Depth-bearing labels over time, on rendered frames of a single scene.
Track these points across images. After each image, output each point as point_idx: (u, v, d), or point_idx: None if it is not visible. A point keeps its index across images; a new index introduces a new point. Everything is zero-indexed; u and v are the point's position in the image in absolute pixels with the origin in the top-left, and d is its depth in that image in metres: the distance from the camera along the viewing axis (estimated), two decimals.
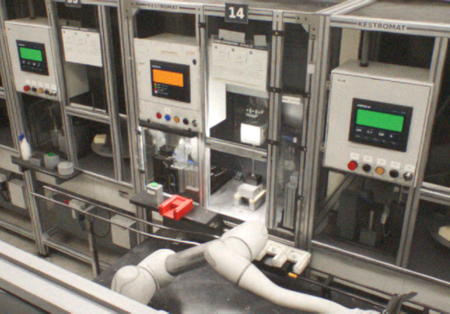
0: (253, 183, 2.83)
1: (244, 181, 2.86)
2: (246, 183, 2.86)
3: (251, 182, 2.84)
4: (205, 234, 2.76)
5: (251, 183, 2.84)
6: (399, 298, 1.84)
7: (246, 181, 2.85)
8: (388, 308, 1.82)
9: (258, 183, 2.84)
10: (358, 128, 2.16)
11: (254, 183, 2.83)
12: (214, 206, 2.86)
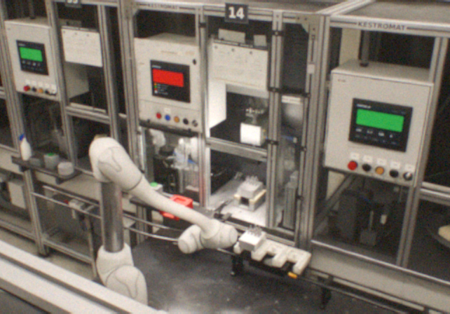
0: (254, 162, 2.78)
1: (245, 160, 2.80)
2: (247, 162, 2.80)
3: (251, 162, 2.78)
4: None
5: (251, 163, 2.79)
6: None
7: (247, 160, 2.80)
8: None
9: (259, 163, 2.79)
10: (358, 128, 2.16)
11: (254, 163, 2.78)
12: (214, 206, 2.86)
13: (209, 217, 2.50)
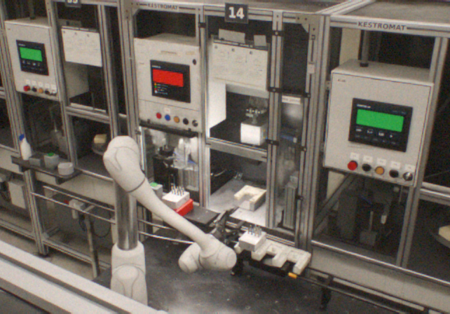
0: (254, 162, 2.78)
1: (245, 160, 2.80)
2: (247, 162, 2.80)
3: (251, 162, 2.78)
4: None
5: (251, 163, 2.79)
6: (235, 232, 2.50)
7: (247, 160, 2.80)
8: (228, 240, 2.47)
9: (259, 163, 2.79)
10: (358, 128, 2.16)
11: (254, 163, 2.78)
12: (214, 206, 2.86)
13: (212, 230, 2.40)
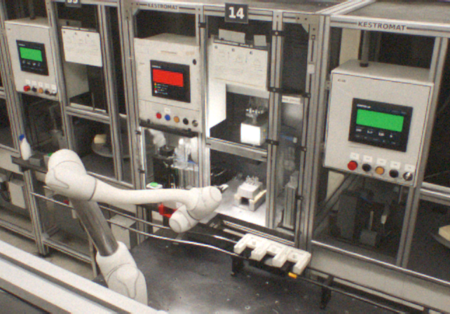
0: (254, 162, 2.78)
1: (245, 160, 2.80)
2: (247, 162, 2.80)
3: (251, 162, 2.78)
4: (205, 234, 2.76)
5: (251, 163, 2.79)
6: None
7: (247, 160, 2.80)
8: None
9: (259, 163, 2.79)
10: (358, 128, 2.16)
11: (254, 163, 2.78)
12: None
13: None
